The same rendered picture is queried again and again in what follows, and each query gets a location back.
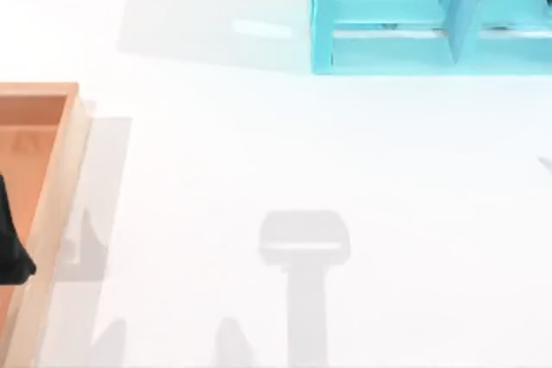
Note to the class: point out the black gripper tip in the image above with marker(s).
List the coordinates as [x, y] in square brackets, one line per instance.
[10, 256]

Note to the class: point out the shallow salmon-coloured box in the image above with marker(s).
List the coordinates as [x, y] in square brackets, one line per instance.
[47, 195]

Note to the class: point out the light blue rack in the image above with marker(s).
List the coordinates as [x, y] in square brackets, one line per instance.
[388, 58]

